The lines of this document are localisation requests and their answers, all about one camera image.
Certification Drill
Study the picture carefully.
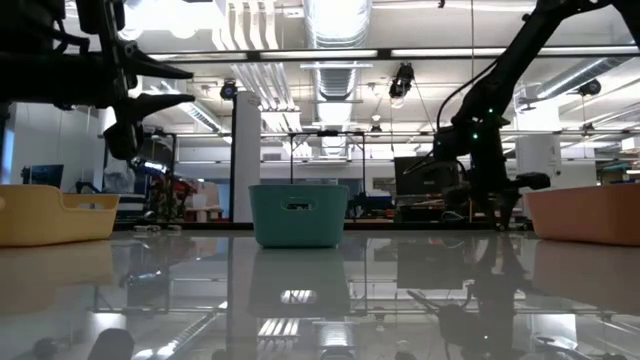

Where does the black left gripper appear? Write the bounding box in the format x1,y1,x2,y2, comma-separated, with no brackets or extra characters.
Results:
74,0,197,162

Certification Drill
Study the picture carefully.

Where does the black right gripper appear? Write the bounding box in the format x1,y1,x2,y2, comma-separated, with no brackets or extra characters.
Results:
449,159,551,230

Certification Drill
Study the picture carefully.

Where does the white pillar with sign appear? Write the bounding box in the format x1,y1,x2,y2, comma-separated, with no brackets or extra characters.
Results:
514,107,562,219

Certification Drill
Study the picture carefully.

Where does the orange plastic bin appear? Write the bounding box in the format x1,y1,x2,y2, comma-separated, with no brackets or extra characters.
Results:
524,183,640,247

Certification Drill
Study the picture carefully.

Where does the black computer monitor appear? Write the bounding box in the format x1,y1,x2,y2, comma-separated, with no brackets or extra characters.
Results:
393,155,461,197

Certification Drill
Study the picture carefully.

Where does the white column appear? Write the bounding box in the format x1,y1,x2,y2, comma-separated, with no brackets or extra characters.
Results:
229,91,262,224

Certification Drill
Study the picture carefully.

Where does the blue lit monitor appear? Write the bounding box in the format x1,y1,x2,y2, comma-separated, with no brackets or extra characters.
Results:
22,164,65,189

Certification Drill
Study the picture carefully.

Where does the yellow plastic bin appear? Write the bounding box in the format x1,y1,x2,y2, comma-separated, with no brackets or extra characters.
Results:
0,183,121,249

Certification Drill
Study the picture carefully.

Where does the black overhead light bar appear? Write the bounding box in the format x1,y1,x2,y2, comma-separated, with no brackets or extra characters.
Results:
144,45,640,64

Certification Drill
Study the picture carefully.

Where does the teal plastic bin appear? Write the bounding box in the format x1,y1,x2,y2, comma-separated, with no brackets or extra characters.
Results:
248,183,350,250

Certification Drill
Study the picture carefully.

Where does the black metal stand frame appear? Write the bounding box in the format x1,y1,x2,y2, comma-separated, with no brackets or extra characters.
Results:
149,130,177,221

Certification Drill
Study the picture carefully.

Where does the silver slanted air duct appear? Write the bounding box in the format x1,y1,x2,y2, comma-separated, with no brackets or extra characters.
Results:
537,54,640,101

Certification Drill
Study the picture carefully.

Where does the thin hanging cable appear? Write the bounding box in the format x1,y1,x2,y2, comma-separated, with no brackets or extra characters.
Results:
468,0,475,224

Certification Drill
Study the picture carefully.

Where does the silver ribbed ventilation duct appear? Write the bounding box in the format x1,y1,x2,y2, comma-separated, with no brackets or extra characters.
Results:
303,0,374,157

